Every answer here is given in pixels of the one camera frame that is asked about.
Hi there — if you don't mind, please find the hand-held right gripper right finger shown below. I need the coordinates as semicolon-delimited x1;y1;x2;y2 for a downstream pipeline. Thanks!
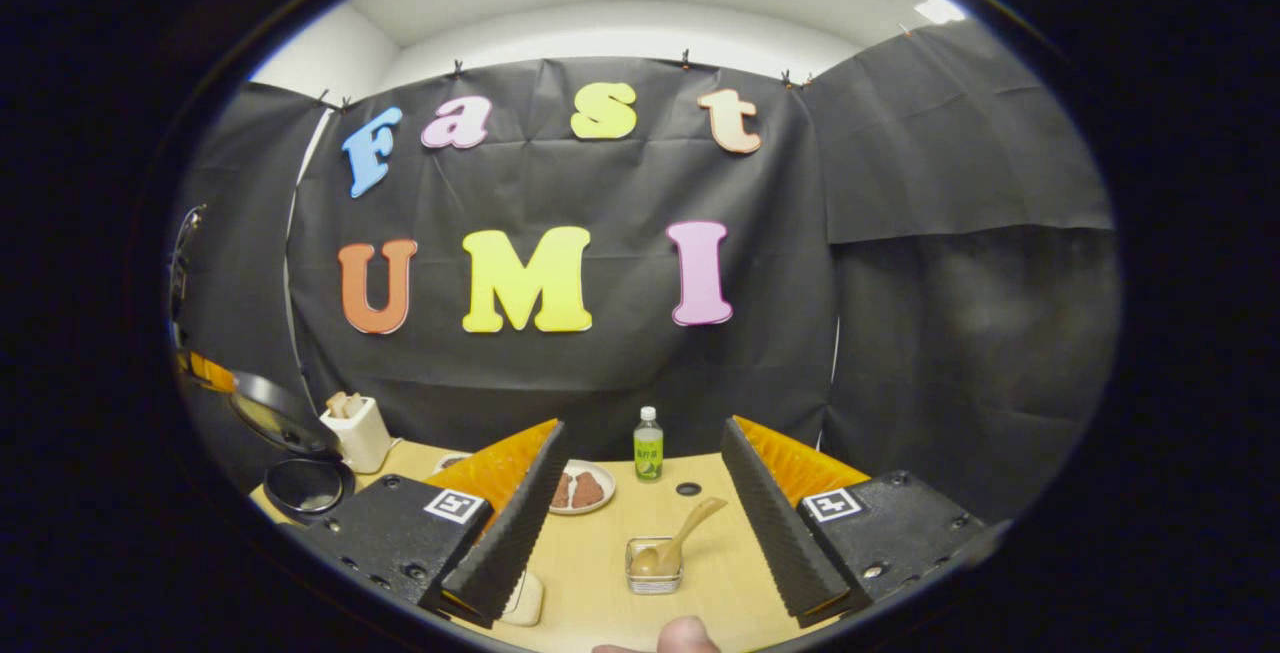
720;417;991;629

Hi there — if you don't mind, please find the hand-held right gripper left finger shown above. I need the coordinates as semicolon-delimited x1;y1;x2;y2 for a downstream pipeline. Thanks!
300;420;569;631

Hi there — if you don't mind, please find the clear tray of rice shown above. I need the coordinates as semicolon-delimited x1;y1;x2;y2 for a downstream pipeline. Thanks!
500;571;545;628

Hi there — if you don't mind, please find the dark grey rice cooker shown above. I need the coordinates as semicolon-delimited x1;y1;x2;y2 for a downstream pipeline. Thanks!
228;369;357;520

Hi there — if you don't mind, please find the wooden spoon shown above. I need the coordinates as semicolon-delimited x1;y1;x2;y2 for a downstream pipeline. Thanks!
631;497;729;577

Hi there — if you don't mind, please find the clear wire chopstick holder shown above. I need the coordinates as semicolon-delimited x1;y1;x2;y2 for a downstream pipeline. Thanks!
626;536;685;596

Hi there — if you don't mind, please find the white round plate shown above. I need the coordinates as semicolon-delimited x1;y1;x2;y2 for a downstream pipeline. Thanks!
548;460;617;516

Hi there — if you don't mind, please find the green tea bottle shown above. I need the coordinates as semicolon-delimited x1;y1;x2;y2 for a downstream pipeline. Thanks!
634;406;665;483

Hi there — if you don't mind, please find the white toaster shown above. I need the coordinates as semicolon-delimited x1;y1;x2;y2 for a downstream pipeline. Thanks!
320;393;393;475

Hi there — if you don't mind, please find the black backdrop cloth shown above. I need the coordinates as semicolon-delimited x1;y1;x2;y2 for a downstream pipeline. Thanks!
170;18;1121;524

